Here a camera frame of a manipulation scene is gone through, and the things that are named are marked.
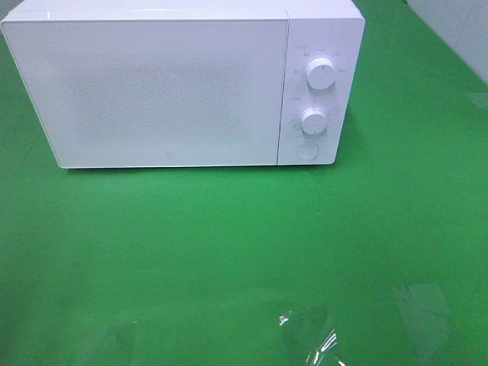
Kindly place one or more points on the round door release button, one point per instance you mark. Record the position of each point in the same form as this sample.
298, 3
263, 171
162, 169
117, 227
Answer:
307, 151

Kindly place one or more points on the white microwave knob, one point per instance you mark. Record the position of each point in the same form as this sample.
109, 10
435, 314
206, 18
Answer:
321, 72
313, 121

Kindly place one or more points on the white microwave door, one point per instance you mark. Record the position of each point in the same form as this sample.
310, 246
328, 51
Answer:
121, 94

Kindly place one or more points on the white microwave oven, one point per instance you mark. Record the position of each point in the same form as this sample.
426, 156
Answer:
314, 28

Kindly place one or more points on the clear tape patch right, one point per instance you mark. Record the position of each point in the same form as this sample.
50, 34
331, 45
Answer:
427, 318

